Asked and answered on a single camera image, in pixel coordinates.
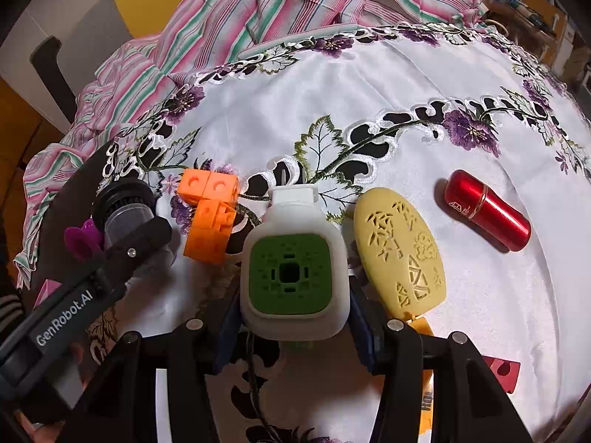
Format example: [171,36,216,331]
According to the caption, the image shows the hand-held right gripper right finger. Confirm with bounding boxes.
[347,284,539,443]

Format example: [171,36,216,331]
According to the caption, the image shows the purple plastic ring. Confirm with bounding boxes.
[64,220,105,261]

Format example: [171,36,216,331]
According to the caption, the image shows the white and green plastic device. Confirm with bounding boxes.
[240,183,352,343]

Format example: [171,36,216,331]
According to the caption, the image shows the pink box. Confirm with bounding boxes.
[32,279,63,310]

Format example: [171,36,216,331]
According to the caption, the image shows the cluttered wooden shelf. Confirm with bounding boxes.
[480,0,591,84]

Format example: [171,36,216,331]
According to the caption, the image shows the multicoloured chair with black frame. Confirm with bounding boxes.
[0,0,199,125]

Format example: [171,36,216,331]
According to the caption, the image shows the yellow perforated oval case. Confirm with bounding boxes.
[353,187,448,321]

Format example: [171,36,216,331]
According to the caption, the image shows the pink green striped cloth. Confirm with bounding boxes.
[13,0,490,291]

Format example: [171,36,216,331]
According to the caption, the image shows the orange building blocks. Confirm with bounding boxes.
[178,168,241,266]

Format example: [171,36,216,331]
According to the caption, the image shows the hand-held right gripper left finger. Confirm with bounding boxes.
[60,302,246,443]

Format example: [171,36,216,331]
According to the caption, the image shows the black cable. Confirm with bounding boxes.
[247,331,280,443]

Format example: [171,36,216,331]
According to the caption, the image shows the black white-striped clothing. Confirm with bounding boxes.
[0,286,26,337]

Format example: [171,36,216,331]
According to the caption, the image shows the white embroidered floral tablecloth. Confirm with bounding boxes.
[85,23,591,443]

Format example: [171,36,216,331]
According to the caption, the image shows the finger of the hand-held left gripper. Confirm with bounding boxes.
[102,218,173,289]

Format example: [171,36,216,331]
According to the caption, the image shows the red metal cylinder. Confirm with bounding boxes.
[444,170,533,254]

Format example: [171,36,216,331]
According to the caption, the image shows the red plastic block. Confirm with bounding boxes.
[482,356,522,394]

